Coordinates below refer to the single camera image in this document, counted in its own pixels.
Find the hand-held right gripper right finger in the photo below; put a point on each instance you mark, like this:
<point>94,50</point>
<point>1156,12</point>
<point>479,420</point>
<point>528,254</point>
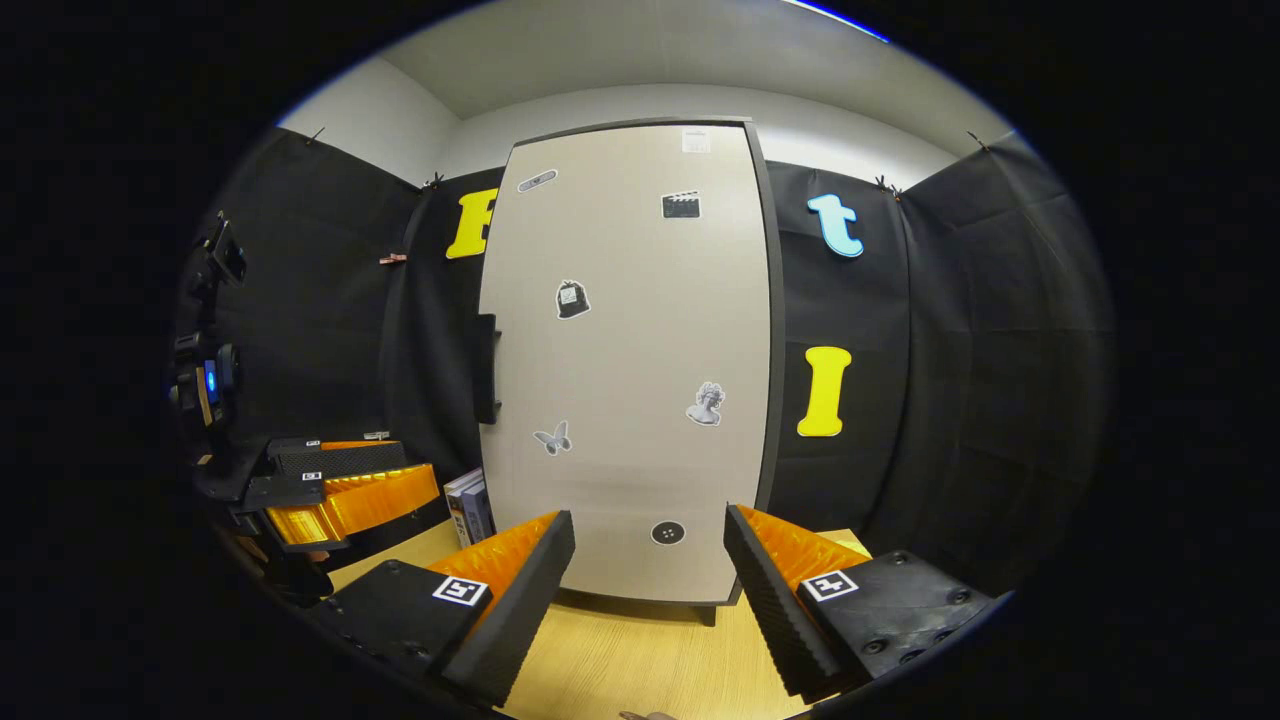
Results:
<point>765,610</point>

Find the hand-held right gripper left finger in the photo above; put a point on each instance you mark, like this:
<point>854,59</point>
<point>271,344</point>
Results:
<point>525,610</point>

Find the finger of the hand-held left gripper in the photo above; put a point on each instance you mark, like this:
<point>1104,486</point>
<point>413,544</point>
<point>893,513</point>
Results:
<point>340,460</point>
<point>350,505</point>

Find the beige cabinet door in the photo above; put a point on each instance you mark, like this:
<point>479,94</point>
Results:
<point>620,350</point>

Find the dark grey cabinet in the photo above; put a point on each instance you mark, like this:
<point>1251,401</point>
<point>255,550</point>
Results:
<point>776,350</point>

